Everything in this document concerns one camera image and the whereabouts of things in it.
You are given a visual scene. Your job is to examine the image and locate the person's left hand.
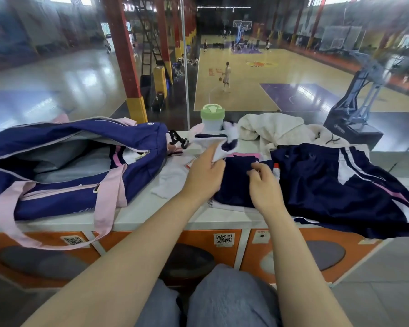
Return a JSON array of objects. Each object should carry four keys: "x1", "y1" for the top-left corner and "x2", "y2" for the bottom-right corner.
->
[{"x1": 182, "y1": 143, "x2": 227, "y2": 205}]

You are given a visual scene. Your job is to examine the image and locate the person's right hand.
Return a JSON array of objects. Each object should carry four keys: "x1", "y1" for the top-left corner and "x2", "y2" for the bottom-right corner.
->
[{"x1": 247, "y1": 162, "x2": 286, "y2": 218}]

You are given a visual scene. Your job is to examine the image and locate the navy pink jersey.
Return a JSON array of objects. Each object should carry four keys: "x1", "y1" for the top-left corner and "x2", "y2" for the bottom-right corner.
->
[{"x1": 212, "y1": 152, "x2": 277, "y2": 212}]

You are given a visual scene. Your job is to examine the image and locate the white navy sports garment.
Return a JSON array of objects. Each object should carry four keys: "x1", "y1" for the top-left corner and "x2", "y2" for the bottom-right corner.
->
[{"x1": 191, "y1": 121, "x2": 241, "y2": 164}]

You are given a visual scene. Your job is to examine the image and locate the person's right forearm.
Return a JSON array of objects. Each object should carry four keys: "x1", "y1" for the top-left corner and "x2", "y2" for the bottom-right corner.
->
[{"x1": 259, "y1": 208, "x2": 354, "y2": 327}]

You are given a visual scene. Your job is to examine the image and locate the person's left forearm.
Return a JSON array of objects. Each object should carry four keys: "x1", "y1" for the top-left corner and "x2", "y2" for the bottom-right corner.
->
[{"x1": 20, "y1": 196, "x2": 212, "y2": 327}]

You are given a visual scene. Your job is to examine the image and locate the green lid water bottle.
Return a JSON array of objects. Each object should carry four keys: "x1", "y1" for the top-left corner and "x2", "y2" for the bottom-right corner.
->
[{"x1": 200, "y1": 104, "x2": 226, "y2": 134}]

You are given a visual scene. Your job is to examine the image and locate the cream hooded sweatshirt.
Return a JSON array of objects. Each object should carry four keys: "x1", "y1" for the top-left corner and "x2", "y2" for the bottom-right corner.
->
[{"x1": 238, "y1": 112, "x2": 371, "y2": 161}]

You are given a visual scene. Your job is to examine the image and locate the white sticker black mark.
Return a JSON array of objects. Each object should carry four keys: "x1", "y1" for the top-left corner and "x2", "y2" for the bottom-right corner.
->
[{"x1": 252, "y1": 230, "x2": 271, "y2": 245}]

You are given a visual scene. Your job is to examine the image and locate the white code sticker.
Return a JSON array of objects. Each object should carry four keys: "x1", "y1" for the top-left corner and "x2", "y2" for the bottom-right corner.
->
[
  {"x1": 61, "y1": 235, "x2": 86, "y2": 247},
  {"x1": 213, "y1": 232, "x2": 235, "y2": 248}
]

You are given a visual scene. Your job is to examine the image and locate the navy shorts white pink stripes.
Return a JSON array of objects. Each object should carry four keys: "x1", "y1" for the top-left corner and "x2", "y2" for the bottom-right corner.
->
[{"x1": 270, "y1": 142, "x2": 409, "y2": 241}]

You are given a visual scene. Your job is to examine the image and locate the orange locker cabinet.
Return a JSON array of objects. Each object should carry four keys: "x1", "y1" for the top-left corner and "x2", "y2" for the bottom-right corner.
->
[{"x1": 0, "y1": 227, "x2": 389, "y2": 290}]

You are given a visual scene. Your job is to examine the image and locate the blue mobile basketball hoop stand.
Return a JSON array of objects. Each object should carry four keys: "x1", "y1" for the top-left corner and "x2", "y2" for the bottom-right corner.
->
[{"x1": 319, "y1": 25, "x2": 397, "y2": 151}]

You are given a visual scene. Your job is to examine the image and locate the person's right leg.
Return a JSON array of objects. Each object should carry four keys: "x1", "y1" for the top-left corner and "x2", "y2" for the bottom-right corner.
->
[{"x1": 187, "y1": 263, "x2": 281, "y2": 327}]

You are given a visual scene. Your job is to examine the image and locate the person's leg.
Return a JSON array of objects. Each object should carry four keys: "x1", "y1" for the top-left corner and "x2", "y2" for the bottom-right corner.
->
[
  {"x1": 187, "y1": 263, "x2": 281, "y2": 327},
  {"x1": 135, "y1": 278, "x2": 182, "y2": 327}
]

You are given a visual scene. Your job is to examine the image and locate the distant blue basketball hoop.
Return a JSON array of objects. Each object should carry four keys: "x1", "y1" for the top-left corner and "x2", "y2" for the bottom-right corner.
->
[{"x1": 232, "y1": 19, "x2": 254, "y2": 45}]

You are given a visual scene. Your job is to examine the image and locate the red pillar yellow base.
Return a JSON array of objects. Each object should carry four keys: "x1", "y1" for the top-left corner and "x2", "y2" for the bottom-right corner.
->
[{"x1": 102, "y1": 0, "x2": 149, "y2": 124}]

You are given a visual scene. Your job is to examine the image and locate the slim red pillar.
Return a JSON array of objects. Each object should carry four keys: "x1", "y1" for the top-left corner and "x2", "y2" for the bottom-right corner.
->
[{"x1": 155, "y1": 0, "x2": 174, "y2": 84}]

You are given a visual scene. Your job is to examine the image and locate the black metal ladder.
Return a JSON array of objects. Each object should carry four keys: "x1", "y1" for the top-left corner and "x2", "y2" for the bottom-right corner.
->
[{"x1": 132, "y1": 0, "x2": 165, "y2": 78}]

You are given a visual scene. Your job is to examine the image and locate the person's left leg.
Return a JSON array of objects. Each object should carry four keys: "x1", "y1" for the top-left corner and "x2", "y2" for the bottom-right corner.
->
[{"x1": 135, "y1": 278, "x2": 182, "y2": 327}]

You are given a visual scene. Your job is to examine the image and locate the navy pink duffel bag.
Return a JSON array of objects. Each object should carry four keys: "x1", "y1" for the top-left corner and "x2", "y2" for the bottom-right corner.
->
[{"x1": 0, "y1": 114, "x2": 171, "y2": 251}]

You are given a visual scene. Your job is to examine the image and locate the black plastic strap buckle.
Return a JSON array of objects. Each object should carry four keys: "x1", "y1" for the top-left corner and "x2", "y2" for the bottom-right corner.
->
[{"x1": 168, "y1": 130, "x2": 190, "y2": 151}]

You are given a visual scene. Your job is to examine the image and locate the yellow padded post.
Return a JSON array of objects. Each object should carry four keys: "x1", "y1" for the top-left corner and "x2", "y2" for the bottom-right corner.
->
[{"x1": 152, "y1": 66, "x2": 168, "y2": 100}]

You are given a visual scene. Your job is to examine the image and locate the grey metal window post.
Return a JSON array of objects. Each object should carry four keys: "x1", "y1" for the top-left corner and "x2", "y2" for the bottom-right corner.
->
[{"x1": 179, "y1": 0, "x2": 191, "y2": 132}]

